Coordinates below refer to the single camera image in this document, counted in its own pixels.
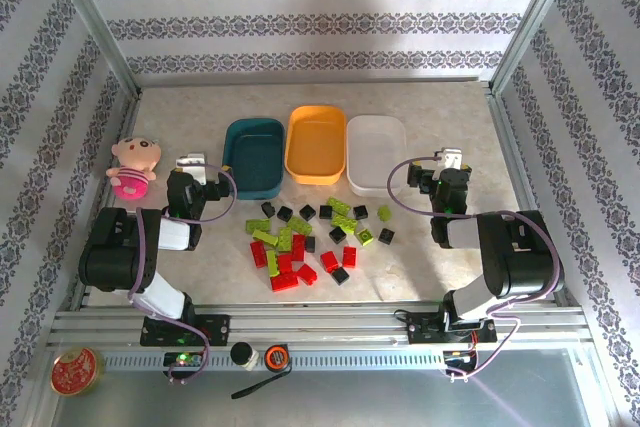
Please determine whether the white plastic container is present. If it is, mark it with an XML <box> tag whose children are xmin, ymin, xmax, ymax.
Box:
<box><xmin>345</xmin><ymin>115</ymin><xmax>407</xmax><ymax>197</ymax></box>

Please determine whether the teal plastic container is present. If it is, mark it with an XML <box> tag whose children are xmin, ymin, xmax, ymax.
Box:
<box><xmin>222</xmin><ymin>118</ymin><xmax>286</xmax><ymax>202</ymax></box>

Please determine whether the pink plush doll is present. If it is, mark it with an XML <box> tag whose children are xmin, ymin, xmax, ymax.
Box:
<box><xmin>105</xmin><ymin>134</ymin><xmax>162</xmax><ymax>203</ymax></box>

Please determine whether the orange plastic container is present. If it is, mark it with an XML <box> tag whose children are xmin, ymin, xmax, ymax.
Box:
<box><xmin>283</xmin><ymin>105</ymin><xmax>348</xmax><ymax>186</ymax></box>

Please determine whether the left black controller board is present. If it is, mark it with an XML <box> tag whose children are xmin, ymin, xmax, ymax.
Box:
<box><xmin>163</xmin><ymin>350</ymin><xmax>207</xmax><ymax>369</ymax></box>

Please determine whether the black controller board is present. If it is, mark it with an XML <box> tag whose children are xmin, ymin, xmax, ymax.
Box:
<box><xmin>443</xmin><ymin>349</ymin><xmax>480</xmax><ymax>367</ymax></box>
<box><xmin>163</xmin><ymin>350</ymin><xmax>207</xmax><ymax>369</ymax></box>

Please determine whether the white bottle black cap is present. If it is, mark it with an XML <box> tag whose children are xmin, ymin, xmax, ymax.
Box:
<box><xmin>229</xmin><ymin>341</ymin><xmax>260</xmax><ymax>372</ymax></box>

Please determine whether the right black controller board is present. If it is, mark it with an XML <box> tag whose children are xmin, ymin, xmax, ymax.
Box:
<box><xmin>443</xmin><ymin>349</ymin><xmax>480</xmax><ymax>367</ymax></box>

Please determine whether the orange black tape measure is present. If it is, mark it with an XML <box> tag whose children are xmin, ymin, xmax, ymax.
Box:
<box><xmin>230</xmin><ymin>343</ymin><xmax>294</xmax><ymax>401</ymax></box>

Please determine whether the red round tin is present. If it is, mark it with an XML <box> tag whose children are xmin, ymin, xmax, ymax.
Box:
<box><xmin>49</xmin><ymin>346</ymin><xmax>105</xmax><ymax>398</ymax></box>

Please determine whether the grey metal plate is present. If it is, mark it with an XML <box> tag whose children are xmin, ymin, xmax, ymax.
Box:
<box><xmin>47</xmin><ymin>349</ymin><xmax>611</xmax><ymax>427</ymax></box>

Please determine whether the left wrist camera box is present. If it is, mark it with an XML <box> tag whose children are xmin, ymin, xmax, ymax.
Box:
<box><xmin>174</xmin><ymin>150</ymin><xmax>208</xmax><ymax>187</ymax></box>

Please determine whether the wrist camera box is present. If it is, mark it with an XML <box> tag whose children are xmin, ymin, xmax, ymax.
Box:
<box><xmin>174</xmin><ymin>150</ymin><xmax>208</xmax><ymax>187</ymax></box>
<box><xmin>432</xmin><ymin>147</ymin><xmax>464</xmax><ymax>172</ymax></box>

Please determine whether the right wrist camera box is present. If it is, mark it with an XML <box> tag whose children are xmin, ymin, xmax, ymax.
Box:
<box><xmin>432</xmin><ymin>147</ymin><xmax>464</xmax><ymax>172</ymax></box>

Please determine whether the aluminium side rail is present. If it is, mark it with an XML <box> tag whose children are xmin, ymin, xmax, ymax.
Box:
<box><xmin>69</xmin><ymin>89</ymin><xmax>144</xmax><ymax>311</ymax></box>
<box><xmin>485</xmin><ymin>89</ymin><xmax>586</xmax><ymax>311</ymax></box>

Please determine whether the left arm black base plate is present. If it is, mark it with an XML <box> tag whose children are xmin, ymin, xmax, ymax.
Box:
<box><xmin>140</xmin><ymin>314</ymin><xmax>232</xmax><ymax>348</ymax></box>

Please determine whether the aluminium back rail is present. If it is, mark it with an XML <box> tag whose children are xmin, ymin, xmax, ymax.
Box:
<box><xmin>135</xmin><ymin>75</ymin><xmax>494</xmax><ymax>91</ymax></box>

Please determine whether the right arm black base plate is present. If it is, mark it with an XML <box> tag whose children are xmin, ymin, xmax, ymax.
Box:
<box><xmin>407</xmin><ymin>313</ymin><xmax>497</xmax><ymax>346</ymax></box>

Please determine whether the aluminium mounting rail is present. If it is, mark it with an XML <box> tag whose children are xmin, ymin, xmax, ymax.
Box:
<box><xmin>47</xmin><ymin>302</ymin><xmax>596</xmax><ymax>351</ymax></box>

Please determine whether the aluminium frame post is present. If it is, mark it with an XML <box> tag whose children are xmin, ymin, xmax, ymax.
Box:
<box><xmin>487</xmin><ymin>0</ymin><xmax>587</xmax><ymax>96</ymax></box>
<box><xmin>42</xmin><ymin>0</ymin><xmax>145</xmax><ymax>98</ymax></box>

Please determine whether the slotted metal cable duct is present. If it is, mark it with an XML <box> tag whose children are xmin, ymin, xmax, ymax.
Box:
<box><xmin>102</xmin><ymin>350</ymin><xmax>449</xmax><ymax>371</ymax></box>

